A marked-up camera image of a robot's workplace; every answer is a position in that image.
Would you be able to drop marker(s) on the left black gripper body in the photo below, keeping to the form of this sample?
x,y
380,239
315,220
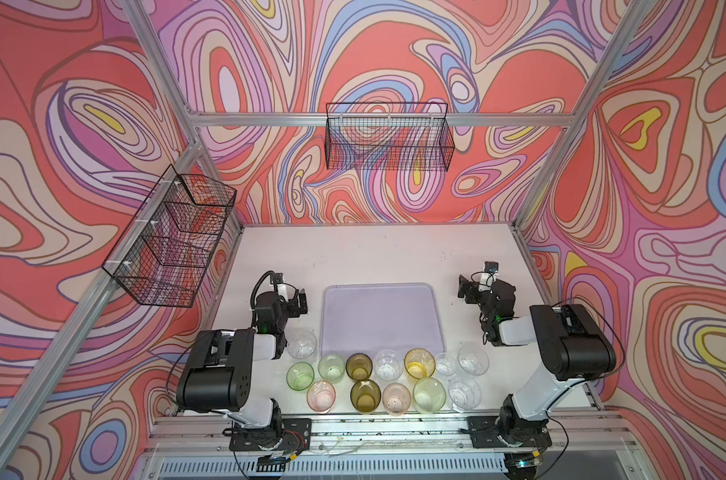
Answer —
x,y
299,301

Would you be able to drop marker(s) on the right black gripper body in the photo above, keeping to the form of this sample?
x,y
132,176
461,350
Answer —
x,y
472,289

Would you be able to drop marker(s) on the small clear glass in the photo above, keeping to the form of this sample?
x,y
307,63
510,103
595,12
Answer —
x,y
446,365

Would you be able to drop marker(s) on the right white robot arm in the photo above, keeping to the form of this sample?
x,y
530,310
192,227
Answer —
x,y
572,348

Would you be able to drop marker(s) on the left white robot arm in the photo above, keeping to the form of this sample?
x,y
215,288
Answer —
x,y
218,374

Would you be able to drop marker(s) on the lavender plastic tray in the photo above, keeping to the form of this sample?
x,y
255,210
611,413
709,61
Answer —
x,y
370,318

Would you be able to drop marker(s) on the green glass far left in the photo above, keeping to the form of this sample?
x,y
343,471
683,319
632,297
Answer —
x,y
300,376

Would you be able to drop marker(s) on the light green glass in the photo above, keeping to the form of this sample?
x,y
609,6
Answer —
x,y
332,368

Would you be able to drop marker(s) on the pink glass left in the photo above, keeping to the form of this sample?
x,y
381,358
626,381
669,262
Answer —
x,y
321,396

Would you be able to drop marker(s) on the yellow glass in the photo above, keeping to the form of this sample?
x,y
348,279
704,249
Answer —
x,y
419,363

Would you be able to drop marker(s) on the dark olive glass back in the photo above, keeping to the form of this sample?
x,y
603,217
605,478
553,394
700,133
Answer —
x,y
359,367

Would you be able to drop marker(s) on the dark olive glass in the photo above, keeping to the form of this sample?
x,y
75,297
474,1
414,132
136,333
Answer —
x,y
359,367
365,396

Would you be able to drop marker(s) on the pale green glass front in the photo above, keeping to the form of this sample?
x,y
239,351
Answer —
x,y
429,395

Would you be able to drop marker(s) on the dark olive glass front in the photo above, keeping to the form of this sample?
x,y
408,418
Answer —
x,y
365,396

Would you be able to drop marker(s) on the peach pink glass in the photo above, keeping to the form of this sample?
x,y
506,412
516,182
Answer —
x,y
396,399

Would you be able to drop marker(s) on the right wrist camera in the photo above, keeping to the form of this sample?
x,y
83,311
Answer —
x,y
490,271

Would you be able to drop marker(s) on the black wire basket left wall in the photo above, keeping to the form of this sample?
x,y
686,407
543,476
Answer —
x,y
179,226

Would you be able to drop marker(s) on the black wire basket wall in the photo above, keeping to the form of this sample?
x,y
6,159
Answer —
x,y
388,135
179,226

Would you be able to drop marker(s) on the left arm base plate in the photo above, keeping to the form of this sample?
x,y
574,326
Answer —
x,y
292,435

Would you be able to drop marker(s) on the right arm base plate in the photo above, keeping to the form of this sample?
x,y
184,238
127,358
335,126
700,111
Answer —
x,y
502,432

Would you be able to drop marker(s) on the aluminium front rail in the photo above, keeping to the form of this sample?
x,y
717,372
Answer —
x,y
337,435

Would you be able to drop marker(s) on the black wire basket back wall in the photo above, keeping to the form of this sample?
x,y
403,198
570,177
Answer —
x,y
388,135

